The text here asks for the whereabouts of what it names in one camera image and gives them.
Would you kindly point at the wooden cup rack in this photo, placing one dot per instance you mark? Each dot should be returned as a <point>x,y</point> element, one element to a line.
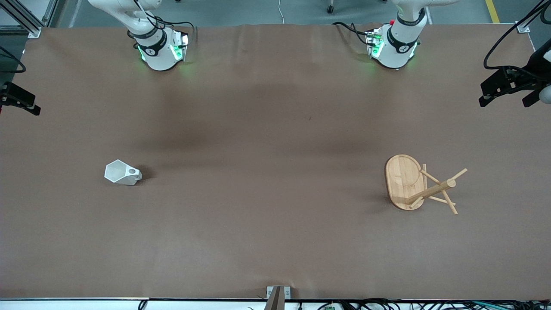
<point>402,181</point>

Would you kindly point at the white geometric cup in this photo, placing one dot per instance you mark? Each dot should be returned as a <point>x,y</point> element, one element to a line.
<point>116,172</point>

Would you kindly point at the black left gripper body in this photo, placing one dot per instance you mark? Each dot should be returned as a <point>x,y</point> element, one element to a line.
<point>521,79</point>

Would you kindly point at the aluminium frame post with bracket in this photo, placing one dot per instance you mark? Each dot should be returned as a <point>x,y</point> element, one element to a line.
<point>523,28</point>
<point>30,28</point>

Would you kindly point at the brown table cover sheet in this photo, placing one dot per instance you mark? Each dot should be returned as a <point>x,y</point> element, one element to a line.
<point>275,215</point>

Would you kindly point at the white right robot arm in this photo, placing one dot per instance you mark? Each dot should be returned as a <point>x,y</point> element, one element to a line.
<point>159,56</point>

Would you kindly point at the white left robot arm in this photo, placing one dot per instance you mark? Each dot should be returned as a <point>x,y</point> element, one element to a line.
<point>398,51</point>

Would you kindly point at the metal camera mast bracket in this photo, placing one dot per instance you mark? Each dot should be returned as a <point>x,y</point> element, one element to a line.
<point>275,301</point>

